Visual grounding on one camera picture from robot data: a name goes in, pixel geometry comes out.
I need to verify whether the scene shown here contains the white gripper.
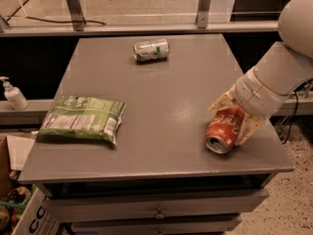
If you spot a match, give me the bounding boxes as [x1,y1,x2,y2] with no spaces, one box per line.
[206,69,288,146]

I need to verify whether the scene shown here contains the red coke can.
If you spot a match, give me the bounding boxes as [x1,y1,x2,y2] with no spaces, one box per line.
[205,105,245,154]

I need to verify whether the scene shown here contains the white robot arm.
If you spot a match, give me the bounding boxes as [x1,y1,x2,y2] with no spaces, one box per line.
[205,0,313,154]

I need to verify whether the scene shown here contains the green white 7up can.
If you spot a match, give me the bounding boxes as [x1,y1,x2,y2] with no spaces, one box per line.
[133,38,170,62]

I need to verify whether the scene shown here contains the grey drawer cabinet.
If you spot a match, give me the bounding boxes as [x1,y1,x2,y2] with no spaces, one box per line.
[20,34,293,235]

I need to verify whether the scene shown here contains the top drawer knob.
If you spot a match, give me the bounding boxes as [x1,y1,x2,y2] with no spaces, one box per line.
[155,208,165,219]

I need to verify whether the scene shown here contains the green chip bag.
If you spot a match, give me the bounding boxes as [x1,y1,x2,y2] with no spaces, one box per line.
[38,95,126,144]

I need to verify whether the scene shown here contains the white pump bottle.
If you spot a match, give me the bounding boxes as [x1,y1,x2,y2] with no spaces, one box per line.
[0,76,28,111]

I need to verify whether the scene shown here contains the white cardboard box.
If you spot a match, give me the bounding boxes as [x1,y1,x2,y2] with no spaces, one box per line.
[12,189,60,235]

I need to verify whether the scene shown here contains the brown cardboard box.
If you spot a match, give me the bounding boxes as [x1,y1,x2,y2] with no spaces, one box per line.
[0,138,15,199]

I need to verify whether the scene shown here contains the right metal rail post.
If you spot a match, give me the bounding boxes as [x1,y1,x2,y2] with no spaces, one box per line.
[196,0,211,28]

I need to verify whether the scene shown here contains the metal rail post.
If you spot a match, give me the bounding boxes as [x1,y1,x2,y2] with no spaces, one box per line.
[196,0,211,28]
[66,0,86,31]

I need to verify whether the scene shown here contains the left metal rail post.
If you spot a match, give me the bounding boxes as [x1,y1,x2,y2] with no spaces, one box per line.
[66,0,86,31]

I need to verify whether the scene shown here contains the black cable on floor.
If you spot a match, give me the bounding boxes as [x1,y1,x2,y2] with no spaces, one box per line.
[6,0,107,26]

